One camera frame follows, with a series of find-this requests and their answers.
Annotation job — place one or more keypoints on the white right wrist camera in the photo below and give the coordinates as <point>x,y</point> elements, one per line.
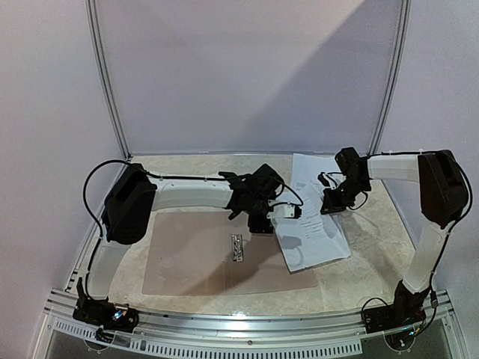
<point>325,179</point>

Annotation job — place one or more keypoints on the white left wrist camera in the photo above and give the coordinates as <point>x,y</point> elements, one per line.
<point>282,209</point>

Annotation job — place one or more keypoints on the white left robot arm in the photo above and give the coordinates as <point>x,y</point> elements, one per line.
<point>138,192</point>

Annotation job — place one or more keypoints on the brown plastic folder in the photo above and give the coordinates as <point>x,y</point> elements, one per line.
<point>190,254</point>

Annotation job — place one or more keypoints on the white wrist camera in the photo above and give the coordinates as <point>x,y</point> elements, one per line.
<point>282,209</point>
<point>325,179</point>

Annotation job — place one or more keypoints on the left aluminium frame post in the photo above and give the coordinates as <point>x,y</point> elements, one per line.
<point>105,80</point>

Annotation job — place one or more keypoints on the white signature page sheet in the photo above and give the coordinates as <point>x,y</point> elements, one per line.
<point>313,239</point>

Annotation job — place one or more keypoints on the aluminium frame post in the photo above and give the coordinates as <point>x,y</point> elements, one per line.
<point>105,80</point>
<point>393,73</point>

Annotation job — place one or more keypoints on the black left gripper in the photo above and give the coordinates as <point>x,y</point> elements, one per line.
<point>257,226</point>

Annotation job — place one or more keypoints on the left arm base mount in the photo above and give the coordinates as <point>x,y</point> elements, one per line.
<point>108,317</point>

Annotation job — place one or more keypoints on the white paper stack remainder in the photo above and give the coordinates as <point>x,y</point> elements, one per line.
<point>306,169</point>

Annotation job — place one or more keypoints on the right aluminium frame post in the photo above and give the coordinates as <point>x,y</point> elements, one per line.
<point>393,73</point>

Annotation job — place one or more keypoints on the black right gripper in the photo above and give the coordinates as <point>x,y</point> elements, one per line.
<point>333,203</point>

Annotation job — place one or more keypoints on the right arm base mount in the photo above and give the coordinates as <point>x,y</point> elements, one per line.
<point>377,315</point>

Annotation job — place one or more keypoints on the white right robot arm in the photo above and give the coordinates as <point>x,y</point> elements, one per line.
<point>444,200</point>

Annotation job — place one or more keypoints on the metal folder clip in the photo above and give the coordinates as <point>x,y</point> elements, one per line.
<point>237,252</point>

